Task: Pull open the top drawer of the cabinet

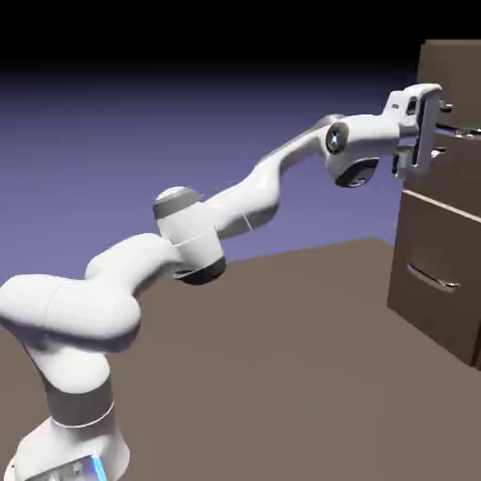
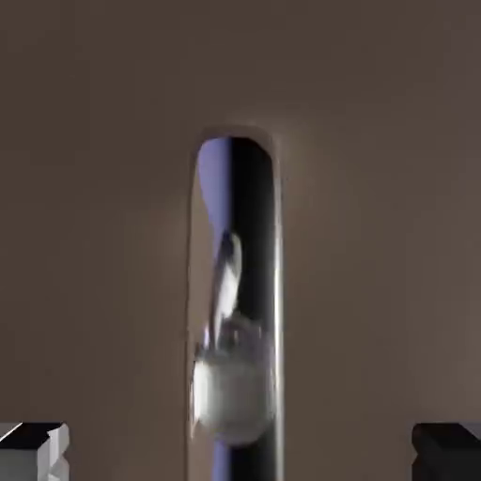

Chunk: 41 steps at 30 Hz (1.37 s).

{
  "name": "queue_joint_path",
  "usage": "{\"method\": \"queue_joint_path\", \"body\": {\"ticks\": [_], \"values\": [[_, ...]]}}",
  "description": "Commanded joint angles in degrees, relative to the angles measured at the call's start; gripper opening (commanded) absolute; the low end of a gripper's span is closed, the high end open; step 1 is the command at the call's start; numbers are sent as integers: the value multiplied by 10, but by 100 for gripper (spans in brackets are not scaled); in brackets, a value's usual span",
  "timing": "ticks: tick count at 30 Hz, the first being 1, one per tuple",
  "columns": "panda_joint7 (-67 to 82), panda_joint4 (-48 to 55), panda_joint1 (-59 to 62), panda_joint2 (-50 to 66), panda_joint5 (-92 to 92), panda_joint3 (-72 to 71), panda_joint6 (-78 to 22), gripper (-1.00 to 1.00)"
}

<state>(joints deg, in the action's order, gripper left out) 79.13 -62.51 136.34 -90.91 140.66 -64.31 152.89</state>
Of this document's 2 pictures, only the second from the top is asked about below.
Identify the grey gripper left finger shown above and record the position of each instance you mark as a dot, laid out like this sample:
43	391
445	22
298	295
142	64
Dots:
26	451

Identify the brown drawer front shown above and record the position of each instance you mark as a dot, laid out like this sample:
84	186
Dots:
94	188

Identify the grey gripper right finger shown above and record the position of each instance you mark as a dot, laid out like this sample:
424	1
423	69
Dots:
447	451

